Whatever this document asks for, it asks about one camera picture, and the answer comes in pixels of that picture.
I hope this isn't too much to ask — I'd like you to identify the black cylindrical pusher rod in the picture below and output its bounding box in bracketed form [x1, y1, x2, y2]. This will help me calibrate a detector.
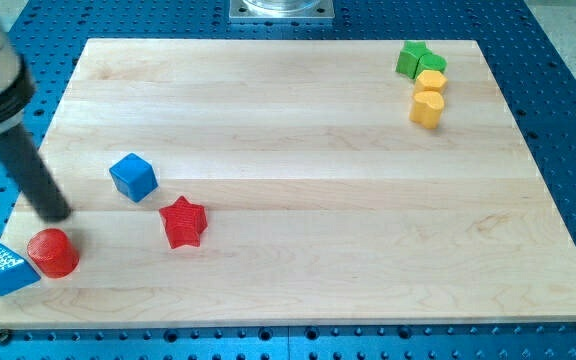
[0, 123, 72, 223]

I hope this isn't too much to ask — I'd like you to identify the red star block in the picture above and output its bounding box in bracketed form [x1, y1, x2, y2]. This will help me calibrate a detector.
[159, 196, 208, 249]

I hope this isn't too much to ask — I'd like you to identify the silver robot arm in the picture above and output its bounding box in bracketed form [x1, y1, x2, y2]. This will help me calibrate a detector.
[0, 24, 71, 223]

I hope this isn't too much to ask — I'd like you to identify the green star block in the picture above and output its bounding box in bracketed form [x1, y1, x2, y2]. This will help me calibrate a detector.
[395, 40, 432, 79]

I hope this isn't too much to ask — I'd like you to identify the red cylinder block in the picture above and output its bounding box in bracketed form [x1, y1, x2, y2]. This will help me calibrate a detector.
[27, 228, 80, 279]

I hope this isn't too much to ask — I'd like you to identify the blue triangle block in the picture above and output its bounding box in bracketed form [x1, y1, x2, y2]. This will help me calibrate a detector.
[0, 244, 40, 296]

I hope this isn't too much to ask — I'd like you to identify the blue cube block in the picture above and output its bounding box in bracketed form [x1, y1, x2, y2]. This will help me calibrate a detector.
[109, 153, 158, 203]

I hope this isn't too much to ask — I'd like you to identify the wooden board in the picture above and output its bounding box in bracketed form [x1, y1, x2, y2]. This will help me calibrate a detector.
[0, 39, 576, 329]

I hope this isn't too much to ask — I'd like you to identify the yellow heart block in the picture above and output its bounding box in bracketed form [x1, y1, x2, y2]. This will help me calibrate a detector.
[409, 91, 445, 129]

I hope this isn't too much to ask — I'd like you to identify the yellow pentagon block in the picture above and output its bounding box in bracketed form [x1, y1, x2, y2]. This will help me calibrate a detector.
[413, 70, 448, 94]

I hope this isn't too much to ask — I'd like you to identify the green rounded block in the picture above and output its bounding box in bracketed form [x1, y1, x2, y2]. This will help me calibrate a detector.
[414, 53, 447, 78]

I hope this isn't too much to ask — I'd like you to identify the metal base plate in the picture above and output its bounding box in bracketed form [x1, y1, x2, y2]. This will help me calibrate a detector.
[228, 0, 335, 22]

